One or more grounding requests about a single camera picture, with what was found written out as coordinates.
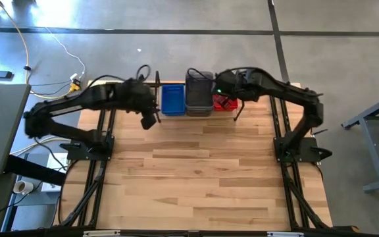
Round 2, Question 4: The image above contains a black aluminium rig frame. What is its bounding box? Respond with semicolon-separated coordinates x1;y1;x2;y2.
54;80;358;237

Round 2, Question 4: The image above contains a grey desk top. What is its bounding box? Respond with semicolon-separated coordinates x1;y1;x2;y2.
0;84;32;180

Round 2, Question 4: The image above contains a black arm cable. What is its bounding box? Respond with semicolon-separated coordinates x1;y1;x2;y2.
187;67;217;83
136;64;152;82

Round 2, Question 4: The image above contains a white floor cable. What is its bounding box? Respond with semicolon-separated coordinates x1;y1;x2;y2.
44;26;88;80

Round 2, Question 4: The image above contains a black desk leg beam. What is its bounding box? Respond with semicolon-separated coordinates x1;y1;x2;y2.
4;154;67;188

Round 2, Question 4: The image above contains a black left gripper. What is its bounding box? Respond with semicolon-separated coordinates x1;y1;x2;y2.
133;92;159;130

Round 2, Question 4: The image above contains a cream floor cable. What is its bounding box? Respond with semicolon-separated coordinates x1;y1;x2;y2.
10;133;72;155

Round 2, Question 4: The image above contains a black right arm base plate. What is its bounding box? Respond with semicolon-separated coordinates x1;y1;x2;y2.
273;136;334;163

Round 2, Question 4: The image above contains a yellow floor cable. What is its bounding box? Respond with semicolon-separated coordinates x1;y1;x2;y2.
0;0;82;99

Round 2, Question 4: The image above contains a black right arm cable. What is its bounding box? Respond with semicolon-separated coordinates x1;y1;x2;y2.
187;67;217;83

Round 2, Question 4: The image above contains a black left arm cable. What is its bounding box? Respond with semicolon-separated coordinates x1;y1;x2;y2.
136;64;152;82

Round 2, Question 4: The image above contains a grey metal table frame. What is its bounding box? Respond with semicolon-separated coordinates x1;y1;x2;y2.
341;89;379;194

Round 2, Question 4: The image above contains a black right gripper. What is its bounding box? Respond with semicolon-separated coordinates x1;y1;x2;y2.
216;86;241;110

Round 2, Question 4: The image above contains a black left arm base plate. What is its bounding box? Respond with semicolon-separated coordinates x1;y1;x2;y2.
59;141;115;161

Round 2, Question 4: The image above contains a white power box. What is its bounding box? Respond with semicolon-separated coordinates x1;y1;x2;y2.
41;151;70;194

